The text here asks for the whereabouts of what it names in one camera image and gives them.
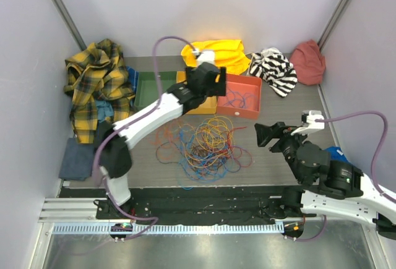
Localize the dark grey folded cloth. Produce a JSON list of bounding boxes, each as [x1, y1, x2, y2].
[[58, 138, 95, 181]]

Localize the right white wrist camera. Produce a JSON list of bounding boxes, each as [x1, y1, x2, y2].
[[291, 110, 325, 135]]

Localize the slotted cable duct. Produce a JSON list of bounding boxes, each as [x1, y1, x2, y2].
[[53, 222, 284, 235]]

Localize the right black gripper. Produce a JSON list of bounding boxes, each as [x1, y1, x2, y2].
[[252, 121, 309, 184]]

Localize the pink red cloth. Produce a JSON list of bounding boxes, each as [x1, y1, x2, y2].
[[290, 40, 326, 85]]

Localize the right aluminium corner rail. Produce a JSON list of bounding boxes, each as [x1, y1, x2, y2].
[[317, 0, 351, 51]]

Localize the aluminium corner rail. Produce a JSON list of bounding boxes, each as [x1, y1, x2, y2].
[[52, 0, 87, 51], [317, 0, 351, 51]]

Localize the blue towel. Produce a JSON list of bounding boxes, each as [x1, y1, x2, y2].
[[126, 66, 139, 93]]

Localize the blue wire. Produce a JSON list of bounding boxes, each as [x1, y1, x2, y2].
[[176, 129, 236, 189]]

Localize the yellow cloth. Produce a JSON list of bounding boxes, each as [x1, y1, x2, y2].
[[192, 39, 251, 75]]

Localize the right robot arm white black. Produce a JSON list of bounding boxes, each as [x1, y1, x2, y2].
[[254, 122, 395, 240]]

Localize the blue cloth at right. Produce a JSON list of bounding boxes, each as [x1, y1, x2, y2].
[[323, 146, 351, 166]]

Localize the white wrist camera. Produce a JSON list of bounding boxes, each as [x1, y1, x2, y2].
[[192, 49, 215, 66], [291, 110, 325, 135]]

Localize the brown wire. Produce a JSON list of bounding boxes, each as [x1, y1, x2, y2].
[[188, 145, 220, 171]]

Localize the yellow plastic tray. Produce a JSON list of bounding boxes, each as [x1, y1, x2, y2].
[[176, 71, 217, 114]]

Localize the yellow wire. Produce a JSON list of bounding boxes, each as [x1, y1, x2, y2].
[[184, 116, 235, 171]]

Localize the left aluminium corner rail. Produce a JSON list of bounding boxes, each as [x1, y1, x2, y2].
[[52, 0, 87, 51]]

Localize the red orange plastic tray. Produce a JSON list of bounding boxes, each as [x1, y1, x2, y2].
[[217, 74, 262, 120]]

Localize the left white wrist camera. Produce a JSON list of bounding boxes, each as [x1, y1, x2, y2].
[[192, 49, 215, 66]]

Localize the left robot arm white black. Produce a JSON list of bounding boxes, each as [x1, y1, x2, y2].
[[94, 62, 226, 219]]

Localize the black white striped cloth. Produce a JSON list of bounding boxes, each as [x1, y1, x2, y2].
[[248, 48, 298, 98]]

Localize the green plastic tray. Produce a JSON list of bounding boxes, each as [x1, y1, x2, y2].
[[134, 71, 176, 111]]

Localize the yellow plaid flannel shirt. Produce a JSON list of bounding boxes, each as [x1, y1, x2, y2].
[[64, 38, 135, 144]]

